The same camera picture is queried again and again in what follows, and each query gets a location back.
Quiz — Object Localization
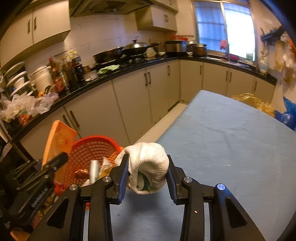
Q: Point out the kitchen window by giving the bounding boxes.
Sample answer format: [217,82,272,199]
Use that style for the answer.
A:
[193,0,256,62]

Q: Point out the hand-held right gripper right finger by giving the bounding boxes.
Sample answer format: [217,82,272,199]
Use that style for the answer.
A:
[166,155,266,241]

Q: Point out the metal range hood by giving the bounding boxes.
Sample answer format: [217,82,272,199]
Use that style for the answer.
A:
[69,0,154,18]

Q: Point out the black kitchen countertop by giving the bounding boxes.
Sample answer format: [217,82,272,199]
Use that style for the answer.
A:
[9,54,278,144]

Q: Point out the brown snack packet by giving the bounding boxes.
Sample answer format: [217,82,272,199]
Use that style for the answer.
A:
[74,169,89,179]

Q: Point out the blue plastic bag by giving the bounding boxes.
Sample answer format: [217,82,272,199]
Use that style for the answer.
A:
[274,96,296,132]

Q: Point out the crumpled clear plastic bags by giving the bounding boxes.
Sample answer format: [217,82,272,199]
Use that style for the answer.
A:
[0,91,59,121]

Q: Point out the long cardboard box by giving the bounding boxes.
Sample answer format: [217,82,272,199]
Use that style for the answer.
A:
[42,120,78,186]

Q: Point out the brown cooking pot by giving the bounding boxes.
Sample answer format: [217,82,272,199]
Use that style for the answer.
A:
[187,40,207,57]

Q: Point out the row of sauce bottles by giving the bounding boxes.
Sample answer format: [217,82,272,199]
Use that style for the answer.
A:
[48,52,85,93]

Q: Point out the black wok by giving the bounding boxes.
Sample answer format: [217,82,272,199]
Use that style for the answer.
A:
[121,36,162,56]

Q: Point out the white cloth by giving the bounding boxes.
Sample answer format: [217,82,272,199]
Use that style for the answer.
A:
[114,142,170,195]

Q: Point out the orange plastic basket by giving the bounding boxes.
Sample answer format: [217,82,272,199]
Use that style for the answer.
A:
[54,136,124,209]

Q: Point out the beige lower kitchen cabinets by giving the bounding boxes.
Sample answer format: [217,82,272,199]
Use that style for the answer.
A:
[20,59,277,160]

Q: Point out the beige upper wall cabinet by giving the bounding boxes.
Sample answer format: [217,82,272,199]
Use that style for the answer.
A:
[135,0,178,33]
[0,0,71,70]

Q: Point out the dish rack with plates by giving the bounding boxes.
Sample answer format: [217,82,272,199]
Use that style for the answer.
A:
[3,61,33,98]

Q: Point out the black wall hook rack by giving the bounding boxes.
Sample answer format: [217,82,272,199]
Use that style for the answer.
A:
[260,24,286,42]

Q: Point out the hanging plastic bags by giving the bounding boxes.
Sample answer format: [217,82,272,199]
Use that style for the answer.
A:
[273,32,296,86]

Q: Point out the green vegetables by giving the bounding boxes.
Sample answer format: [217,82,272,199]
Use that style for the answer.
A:
[97,64,121,75]

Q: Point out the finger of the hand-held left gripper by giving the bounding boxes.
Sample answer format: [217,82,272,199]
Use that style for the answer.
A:
[42,152,68,173]

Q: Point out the yellow plastic bag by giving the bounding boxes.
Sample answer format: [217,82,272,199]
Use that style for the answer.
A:
[230,93,275,117]

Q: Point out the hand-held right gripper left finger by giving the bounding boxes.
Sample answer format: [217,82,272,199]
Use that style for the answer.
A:
[28,154,130,241]

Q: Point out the white rice cooker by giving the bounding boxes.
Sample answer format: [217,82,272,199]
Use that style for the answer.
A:
[30,65,54,93]

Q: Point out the metal cooker pot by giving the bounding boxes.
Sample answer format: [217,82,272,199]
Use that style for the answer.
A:
[165,40,187,55]

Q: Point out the black frying pan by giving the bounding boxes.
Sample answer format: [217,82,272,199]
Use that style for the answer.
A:
[92,46,124,64]

